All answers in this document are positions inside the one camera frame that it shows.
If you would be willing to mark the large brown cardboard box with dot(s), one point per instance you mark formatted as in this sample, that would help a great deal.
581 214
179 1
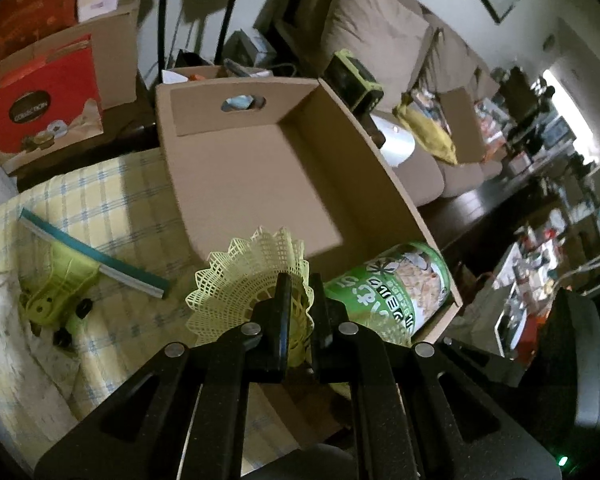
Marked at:
115 60

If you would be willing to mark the small cardboard box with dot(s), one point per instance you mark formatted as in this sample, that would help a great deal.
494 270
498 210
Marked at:
207 71

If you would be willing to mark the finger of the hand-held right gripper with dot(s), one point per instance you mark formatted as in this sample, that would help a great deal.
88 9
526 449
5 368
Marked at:
485 360

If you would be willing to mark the yellow plastic shuttlecock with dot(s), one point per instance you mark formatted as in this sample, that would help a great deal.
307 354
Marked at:
240 280

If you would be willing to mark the white round disc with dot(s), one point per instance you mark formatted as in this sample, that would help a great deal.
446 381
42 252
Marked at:
397 142

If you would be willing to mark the orange-red patterned gift bag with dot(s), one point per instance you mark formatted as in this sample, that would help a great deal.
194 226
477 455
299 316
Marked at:
30 5

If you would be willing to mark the yellow plaid cloth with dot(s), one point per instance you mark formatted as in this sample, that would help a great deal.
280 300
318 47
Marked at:
105 200

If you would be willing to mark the cardboard box on sofa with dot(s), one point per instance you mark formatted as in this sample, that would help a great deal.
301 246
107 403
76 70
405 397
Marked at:
462 125

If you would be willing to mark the green snack can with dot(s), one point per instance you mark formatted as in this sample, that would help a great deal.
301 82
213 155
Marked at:
380 295

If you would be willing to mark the red gift bag with oval label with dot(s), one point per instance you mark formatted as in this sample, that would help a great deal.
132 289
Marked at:
40 85

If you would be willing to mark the large beige sofa cushion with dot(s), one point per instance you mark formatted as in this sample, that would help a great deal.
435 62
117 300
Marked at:
375 20

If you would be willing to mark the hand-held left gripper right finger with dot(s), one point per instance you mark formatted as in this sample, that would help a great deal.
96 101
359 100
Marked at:
318 320

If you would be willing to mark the white paper sheet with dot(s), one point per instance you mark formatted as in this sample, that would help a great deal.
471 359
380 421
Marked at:
170 76

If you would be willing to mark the black case with green edge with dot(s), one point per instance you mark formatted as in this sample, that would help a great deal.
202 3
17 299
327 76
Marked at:
350 77

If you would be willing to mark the green squeegee with teal blade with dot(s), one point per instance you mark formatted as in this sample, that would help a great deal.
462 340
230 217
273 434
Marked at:
60 285

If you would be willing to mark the cluttered shelf rack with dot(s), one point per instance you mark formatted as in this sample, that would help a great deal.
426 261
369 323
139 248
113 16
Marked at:
570 200

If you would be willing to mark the beige sofa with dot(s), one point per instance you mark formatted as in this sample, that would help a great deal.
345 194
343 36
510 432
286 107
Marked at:
430 180

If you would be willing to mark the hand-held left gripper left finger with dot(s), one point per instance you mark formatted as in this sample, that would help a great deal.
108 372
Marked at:
283 320

